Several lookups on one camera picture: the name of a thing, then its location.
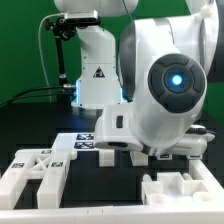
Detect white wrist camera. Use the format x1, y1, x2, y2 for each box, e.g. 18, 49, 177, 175
94, 103, 143, 152

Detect white camera cable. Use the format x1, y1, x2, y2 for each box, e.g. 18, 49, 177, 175
37, 13, 66, 103

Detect white U-shaped fence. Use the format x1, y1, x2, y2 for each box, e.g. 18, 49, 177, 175
0, 160, 224, 224

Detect silver camera on stand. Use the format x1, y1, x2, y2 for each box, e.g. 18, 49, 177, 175
64, 10, 99, 23

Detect white tagged nut cube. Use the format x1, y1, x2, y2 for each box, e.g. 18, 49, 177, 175
157, 154, 172, 160
186, 155, 203, 160

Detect white chair seat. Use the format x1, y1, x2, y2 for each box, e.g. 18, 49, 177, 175
141, 172, 213, 205

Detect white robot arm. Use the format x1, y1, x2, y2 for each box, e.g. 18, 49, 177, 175
54, 0, 224, 156

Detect white chair back frame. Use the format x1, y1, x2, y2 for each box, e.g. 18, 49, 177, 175
0, 149, 77, 210

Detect white base tag plate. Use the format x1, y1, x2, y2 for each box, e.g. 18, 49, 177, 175
52, 132, 95, 151

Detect black camera stand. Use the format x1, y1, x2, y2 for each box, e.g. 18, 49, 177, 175
44, 17, 77, 101

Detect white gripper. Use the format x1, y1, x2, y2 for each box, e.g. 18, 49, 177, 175
170, 125, 215, 156

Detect black cables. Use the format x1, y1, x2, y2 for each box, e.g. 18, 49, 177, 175
0, 84, 77, 108

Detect white tagged nut cube right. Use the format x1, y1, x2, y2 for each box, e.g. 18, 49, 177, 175
186, 155, 203, 160

